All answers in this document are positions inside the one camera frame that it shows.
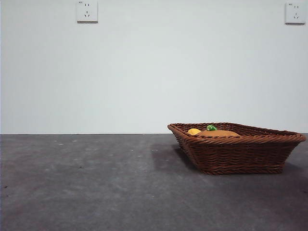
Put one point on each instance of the white wall socket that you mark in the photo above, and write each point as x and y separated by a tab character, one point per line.
293	14
87	12

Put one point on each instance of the purple eggplant with green cap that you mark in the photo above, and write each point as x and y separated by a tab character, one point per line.
211	127

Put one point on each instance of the brown woven wicker basket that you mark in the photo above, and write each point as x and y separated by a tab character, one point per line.
235	154

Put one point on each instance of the large brown potato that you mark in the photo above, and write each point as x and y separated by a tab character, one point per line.
219	133

